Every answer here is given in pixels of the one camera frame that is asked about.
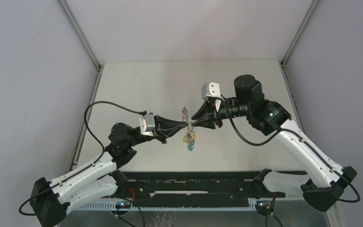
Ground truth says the left black camera cable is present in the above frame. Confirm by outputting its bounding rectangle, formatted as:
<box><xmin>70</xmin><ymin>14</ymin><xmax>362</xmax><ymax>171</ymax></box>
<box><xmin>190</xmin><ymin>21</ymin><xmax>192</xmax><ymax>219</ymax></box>
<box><xmin>18</xmin><ymin>101</ymin><xmax>147</xmax><ymax>216</ymax></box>

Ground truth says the left aluminium frame post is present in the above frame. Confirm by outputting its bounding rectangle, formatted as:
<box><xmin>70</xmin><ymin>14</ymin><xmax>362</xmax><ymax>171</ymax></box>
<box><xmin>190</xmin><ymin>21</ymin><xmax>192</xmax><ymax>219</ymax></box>
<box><xmin>57</xmin><ymin>0</ymin><xmax>104</xmax><ymax>176</ymax></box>

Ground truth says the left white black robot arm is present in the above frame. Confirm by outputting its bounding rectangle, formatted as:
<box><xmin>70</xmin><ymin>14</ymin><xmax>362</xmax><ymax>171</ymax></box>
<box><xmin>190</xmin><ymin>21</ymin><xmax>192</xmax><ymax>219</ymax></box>
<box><xmin>29</xmin><ymin>113</ymin><xmax>188</xmax><ymax>227</ymax></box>

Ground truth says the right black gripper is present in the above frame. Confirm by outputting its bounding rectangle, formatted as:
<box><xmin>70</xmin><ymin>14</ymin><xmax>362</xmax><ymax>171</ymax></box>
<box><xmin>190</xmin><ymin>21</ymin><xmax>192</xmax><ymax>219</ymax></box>
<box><xmin>191</xmin><ymin>98</ymin><xmax>251</xmax><ymax>129</ymax></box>

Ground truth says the aluminium frame post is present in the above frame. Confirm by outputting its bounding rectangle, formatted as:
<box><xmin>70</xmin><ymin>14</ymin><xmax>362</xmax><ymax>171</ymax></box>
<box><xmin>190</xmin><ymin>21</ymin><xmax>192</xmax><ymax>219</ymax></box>
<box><xmin>279</xmin><ymin>0</ymin><xmax>322</xmax><ymax>132</ymax></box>
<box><xmin>57</xmin><ymin>0</ymin><xmax>104</xmax><ymax>176</ymax></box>

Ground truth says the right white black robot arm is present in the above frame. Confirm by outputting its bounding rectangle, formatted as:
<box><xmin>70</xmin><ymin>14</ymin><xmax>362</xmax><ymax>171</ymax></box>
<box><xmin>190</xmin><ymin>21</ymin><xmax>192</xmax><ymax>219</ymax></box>
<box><xmin>192</xmin><ymin>75</ymin><xmax>357</xmax><ymax>212</ymax></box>

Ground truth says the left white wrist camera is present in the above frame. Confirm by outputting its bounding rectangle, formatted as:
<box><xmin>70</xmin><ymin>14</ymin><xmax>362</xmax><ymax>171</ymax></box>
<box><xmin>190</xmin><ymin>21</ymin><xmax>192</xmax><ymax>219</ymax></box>
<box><xmin>139</xmin><ymin>113</ymin><xmax>155</xmax><ymax>137</ymax></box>

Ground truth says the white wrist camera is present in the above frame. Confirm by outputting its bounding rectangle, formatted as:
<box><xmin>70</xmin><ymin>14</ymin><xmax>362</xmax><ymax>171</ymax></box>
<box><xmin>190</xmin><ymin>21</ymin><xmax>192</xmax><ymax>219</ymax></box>
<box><xmin>201</xmin><ymin>82</ymin><xmax>221</xmax><ymax>101</ymax></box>
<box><xmin>139</xmin><ymin>113</ymin><xmax>155</xmax><ymax>137</ymax></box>

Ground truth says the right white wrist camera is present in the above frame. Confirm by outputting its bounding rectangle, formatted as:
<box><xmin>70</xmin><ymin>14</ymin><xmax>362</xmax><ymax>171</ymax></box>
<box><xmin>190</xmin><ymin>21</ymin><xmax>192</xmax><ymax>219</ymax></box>
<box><xmin>201</xmin><ymin>82</ymin><xmax>221</xmax><ymax>101</ymax></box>

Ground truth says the black camera cable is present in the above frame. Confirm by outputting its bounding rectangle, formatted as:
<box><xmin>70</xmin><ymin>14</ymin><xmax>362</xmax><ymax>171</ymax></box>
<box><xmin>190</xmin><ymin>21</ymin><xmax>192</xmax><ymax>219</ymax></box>
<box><xmin>219</xmin><ymin>97</ymin><xmax>361</xmax><ymax>203</ymax></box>
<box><xmin>18</xmin><ymin>101</ymin><xmax>147</xmax><ymax>216</ymax></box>

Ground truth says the right black camera cable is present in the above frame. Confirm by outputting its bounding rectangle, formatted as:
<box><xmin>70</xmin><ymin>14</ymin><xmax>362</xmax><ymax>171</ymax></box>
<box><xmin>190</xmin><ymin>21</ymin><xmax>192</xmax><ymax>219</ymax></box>
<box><xmin>219</xmin><ymin>97</ymin><xmax>361</xmax><ymax>203</ymax></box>

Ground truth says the white slotted cable duct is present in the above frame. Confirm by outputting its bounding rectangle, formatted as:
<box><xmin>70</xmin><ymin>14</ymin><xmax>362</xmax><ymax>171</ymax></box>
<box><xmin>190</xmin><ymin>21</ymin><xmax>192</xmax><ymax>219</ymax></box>
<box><xmin>74</xmin><ymin>200</ymin><xmax>258</xmax><ymax>211</ymax></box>

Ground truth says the keyring with coloured keys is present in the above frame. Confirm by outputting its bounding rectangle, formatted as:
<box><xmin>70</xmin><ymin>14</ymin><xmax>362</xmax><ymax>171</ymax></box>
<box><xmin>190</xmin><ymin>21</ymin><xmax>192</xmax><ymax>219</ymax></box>
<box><xmin>181</xmin><ymin>107</ymin><xmax>196</xmax><ymax>151</ymax></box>

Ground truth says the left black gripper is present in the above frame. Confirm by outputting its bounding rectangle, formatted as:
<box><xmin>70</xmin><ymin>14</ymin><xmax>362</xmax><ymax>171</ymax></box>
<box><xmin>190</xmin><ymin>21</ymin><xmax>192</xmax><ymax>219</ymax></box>
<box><xmin>127</xmin><ymin>115</ymin><xmax>188</xmax><ymax>147</ymax></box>

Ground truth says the right aluminium frame post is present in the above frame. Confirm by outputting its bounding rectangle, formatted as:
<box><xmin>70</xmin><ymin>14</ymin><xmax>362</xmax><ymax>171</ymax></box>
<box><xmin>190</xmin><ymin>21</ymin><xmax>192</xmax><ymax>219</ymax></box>
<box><xmin>279</xmin><ymin>0</ymin><xmax>322</xmax><ymax>132</ymax></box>

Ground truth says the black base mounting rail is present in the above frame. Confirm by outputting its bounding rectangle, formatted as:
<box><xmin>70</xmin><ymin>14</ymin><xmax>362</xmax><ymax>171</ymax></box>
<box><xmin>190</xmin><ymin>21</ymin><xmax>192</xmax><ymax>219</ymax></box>
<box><xmin>67</xmin><ymin>170</ymin><xmax>307</xmax><ymax>209</ymax></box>

